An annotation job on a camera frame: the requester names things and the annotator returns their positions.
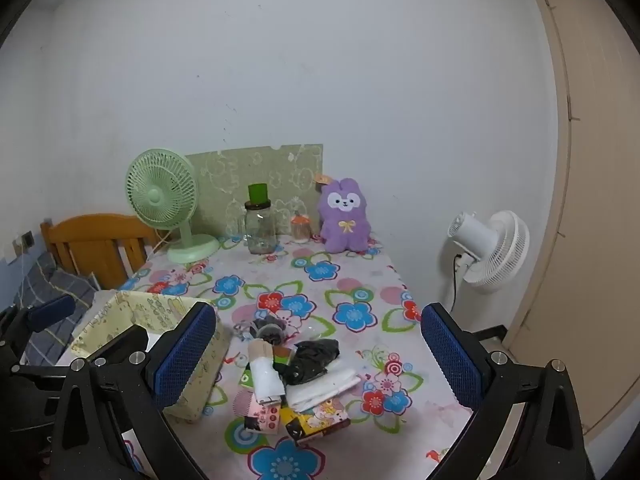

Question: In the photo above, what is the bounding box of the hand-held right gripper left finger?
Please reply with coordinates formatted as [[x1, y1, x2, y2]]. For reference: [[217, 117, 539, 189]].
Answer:
[[50, 301, 218, 480]]

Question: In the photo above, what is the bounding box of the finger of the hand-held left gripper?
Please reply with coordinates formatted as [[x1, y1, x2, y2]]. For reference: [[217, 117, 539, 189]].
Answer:
[[86, 324, 150, 362], [0, 294, 77, 361]]

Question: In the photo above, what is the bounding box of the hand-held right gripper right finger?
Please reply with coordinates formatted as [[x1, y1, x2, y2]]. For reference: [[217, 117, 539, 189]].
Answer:
[[421, 302, 596, 480]]

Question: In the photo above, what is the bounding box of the yellow printed fabric bin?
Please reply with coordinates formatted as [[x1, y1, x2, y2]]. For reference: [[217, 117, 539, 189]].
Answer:
[[70, 290, 232, 423]]

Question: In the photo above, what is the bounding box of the white tissue pack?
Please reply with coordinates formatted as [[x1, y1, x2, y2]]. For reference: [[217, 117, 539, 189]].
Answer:
[[248, 338, 287, 404]]

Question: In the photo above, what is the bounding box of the pink wet wipes packet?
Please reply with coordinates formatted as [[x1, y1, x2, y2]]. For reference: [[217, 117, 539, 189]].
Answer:
[[232, 389, 284, 434]]

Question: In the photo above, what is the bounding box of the black plastic bag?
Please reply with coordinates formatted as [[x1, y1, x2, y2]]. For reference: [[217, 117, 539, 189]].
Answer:
[[286, 338, 341, 387]]

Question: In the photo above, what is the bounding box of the white cloth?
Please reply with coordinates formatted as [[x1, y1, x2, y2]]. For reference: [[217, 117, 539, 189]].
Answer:
[[287, 367, 361, 413]]

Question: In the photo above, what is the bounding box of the yellow cartoon packet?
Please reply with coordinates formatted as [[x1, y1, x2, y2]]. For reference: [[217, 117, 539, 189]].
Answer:
[[279, 400, 352, 447]]

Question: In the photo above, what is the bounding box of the grey plaid blanket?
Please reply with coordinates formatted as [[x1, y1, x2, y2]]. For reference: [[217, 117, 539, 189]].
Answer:
[[10, 252, 98, 366]]

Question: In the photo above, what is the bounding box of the white standing fan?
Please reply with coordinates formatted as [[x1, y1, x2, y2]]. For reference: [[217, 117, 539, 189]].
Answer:
[[446, 210, 531, 295]]

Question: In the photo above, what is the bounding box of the glass jar with black lid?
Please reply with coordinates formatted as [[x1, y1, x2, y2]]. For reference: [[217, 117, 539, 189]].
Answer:
[[243, 200, 277, 255]]

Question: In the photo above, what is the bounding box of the green desk fan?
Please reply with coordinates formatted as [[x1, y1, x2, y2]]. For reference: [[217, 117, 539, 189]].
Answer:
[[125, 148, 221, 265]]

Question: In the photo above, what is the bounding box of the cotton swab jar orange lid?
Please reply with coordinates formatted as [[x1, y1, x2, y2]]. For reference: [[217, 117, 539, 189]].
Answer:
[[291, 212, 311, 244]]

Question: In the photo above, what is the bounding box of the purple plush bunny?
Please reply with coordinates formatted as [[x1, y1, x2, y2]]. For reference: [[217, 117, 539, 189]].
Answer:
[[314, 174, 372, 253]]

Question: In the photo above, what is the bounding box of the beige door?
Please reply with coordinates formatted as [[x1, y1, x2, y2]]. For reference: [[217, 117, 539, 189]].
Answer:
[[502, 0, 640, 443]]

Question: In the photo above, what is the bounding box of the green printed board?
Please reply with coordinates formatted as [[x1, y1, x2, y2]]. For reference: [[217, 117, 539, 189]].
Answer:
[[185, 144, 324, 238]]

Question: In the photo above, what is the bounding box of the white fan cable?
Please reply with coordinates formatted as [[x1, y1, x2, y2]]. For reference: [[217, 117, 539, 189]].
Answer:
[[148, 229, 176, 263]]

